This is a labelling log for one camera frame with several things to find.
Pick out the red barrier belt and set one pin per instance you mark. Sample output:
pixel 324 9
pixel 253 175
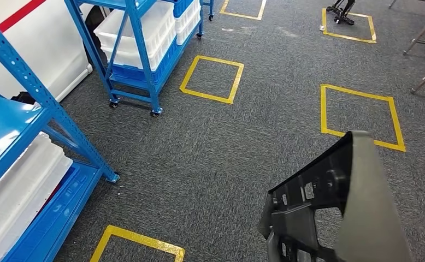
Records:
pixel 17 14

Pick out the white car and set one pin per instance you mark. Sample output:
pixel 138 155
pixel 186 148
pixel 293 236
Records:
pixel 35 47

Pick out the black floor block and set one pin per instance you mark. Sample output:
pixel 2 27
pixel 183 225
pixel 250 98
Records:
pixel 23 98

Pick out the black plastic bracket panel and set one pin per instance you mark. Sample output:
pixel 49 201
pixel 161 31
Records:
pixel 368 202

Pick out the black wheeled stand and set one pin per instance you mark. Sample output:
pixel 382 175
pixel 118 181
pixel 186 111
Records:
pixel 342 16

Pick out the blue steel shelf rack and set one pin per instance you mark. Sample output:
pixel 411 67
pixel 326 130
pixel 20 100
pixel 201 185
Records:
pixel 2 123

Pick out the blue plastic crate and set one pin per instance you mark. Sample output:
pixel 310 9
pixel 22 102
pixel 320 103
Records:
pixel 136 74
pixel 181 7

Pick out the pale yellow floor tape square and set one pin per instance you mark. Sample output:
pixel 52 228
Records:
pixel 241 16

